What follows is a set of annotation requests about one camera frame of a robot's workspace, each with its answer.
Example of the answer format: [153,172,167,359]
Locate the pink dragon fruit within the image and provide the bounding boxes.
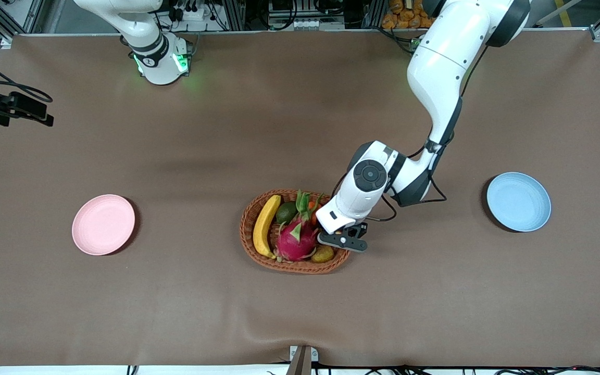
[274,191,327,263]

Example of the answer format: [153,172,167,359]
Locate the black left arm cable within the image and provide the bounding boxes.
[331,133,454,223]

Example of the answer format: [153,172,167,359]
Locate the pink round plate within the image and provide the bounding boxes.
[71,194,136,256]

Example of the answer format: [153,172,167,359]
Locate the light blue round plate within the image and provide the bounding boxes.
[486,172,552,233]

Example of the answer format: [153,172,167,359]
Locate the brown table cover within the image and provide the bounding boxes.
[0,29,600,368]

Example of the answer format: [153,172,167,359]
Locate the orange snack bags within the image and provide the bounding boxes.
[381,0,434,30]

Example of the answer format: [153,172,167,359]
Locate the olive brown kiwi fruit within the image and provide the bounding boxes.
[310,245,335,264]

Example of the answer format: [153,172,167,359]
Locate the metal table edge bracket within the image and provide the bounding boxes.
[289,345,320,375]

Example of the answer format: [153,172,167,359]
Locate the brown woven wicker basket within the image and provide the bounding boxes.
[240,189,352,275]

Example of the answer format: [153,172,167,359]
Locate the yellow banana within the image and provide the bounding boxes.
[253,195,282,259]

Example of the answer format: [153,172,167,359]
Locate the dark green avocado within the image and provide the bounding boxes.
[276,202,299,225]

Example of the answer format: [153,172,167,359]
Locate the white power strip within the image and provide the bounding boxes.
[171,0,213,22]

